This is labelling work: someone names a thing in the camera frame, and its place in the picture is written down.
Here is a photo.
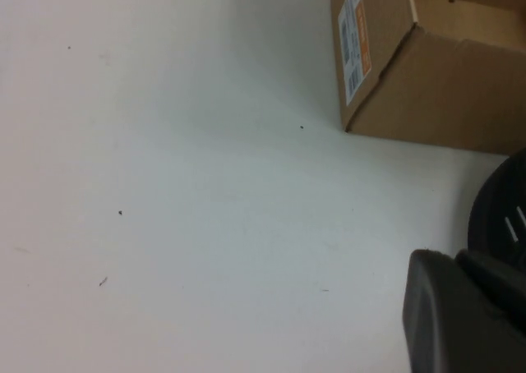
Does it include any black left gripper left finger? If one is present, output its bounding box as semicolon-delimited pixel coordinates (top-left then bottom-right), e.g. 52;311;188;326
402;248;526;373

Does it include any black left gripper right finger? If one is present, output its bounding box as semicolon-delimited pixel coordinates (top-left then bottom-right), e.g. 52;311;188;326
454;248;526;320

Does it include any black knit sneaker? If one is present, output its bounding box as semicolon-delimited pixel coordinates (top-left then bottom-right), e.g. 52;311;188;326
468;146;526;267

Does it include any brown cardboard shoe box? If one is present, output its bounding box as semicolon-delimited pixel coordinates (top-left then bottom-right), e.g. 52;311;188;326
330;0;526;157

